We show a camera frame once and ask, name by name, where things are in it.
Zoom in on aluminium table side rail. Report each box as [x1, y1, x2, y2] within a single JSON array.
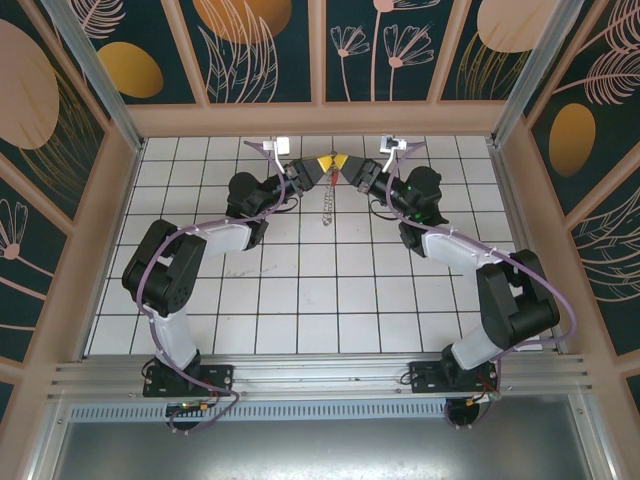
[[489, 139, 569, 356], [72, 137, 147, 364]]

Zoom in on perforated metal cable tray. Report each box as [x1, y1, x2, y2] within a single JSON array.
[[63, 398, 584, 427]]

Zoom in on silver chain necklace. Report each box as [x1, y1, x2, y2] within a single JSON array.
[[319, 180, 340, 229]]

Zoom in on small circuit board with wires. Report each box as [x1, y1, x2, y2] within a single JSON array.
[[164, 398, 214, 419]]

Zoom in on orange connector with wires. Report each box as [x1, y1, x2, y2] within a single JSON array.
[[462, 369, 503, 407]]

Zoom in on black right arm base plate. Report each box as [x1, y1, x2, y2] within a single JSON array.
[[408, 358, 502, 397]]

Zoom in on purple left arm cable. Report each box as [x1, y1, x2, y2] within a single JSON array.
[[135, 138, 242, 435]]

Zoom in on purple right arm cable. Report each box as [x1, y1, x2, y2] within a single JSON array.
[[387, 139, 576, 431]]

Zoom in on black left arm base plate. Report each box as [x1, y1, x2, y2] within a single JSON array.
[[143, 360, 236, 400]]

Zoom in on aluminium frame post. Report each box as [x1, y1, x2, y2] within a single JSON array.
[[489, 0, 587, 147], [42, 0, 147, 152]]

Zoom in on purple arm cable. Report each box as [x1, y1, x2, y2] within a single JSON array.
[[135, 138, 242, 435], [387, 139, 576, 431]]

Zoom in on grey metal sheet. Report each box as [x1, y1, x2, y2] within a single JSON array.
[[29, 417, 621, 480]]

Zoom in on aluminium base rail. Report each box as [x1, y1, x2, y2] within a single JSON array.
[[47, 351, 595, 401]]

